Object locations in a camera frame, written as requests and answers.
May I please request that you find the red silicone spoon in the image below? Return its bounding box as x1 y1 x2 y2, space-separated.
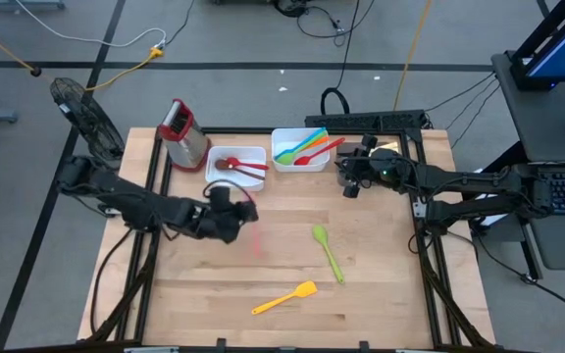
225 156 271 172

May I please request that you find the black perforated power strip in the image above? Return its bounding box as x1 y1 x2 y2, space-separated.
303 109 430 132

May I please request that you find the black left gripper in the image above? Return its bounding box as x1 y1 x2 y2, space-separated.
196 185 260 245

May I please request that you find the steel box grater red trim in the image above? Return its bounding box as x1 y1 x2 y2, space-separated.
156 97 213 174

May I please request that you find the black floor cable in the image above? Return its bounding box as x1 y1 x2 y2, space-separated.
473 229 565 321
271 0 377 41

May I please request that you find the yellow silicone spatula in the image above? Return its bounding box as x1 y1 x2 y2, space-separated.
251 279 319 316

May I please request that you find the grey translucent plastic bin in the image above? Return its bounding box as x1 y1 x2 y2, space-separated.
335 141 402 188

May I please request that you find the yellow cable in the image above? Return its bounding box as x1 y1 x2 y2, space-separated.
391 0 434 113
0 16 166 93

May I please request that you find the black floor fan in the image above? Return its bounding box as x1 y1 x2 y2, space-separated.
48 76 128 172

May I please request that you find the white plastic bin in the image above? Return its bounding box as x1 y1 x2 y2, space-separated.
205 145 270 192
270 127 332 174

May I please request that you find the red silicone spatula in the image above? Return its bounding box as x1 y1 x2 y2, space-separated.
293 137 347 167

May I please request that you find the blue silicone spatula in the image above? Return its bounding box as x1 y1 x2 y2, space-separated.
273 126 328 161

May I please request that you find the lime green silicone spoon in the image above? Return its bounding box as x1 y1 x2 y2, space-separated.
311 225 346 285

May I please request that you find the orange silicone spoon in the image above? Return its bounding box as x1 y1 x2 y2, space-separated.
306 135 331 151

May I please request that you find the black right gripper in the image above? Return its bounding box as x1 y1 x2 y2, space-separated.
335 133 414 200

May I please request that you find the black computer monitor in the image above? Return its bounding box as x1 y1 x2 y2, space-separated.
509 0 565 93

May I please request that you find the brown spoon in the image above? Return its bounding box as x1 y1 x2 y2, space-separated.
214 159 267 181

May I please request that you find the dark grey keyboard desk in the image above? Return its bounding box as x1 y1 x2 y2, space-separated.
466 141 565 281

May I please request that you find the grey cart base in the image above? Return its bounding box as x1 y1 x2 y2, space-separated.
0 0 67 12

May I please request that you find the black coiled cable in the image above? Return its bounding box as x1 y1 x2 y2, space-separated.
319 0 361 117

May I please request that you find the green silicone spatula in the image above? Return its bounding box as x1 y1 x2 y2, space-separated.
276 129 330 167

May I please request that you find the white cable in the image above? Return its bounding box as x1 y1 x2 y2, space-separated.
15 0 168 50

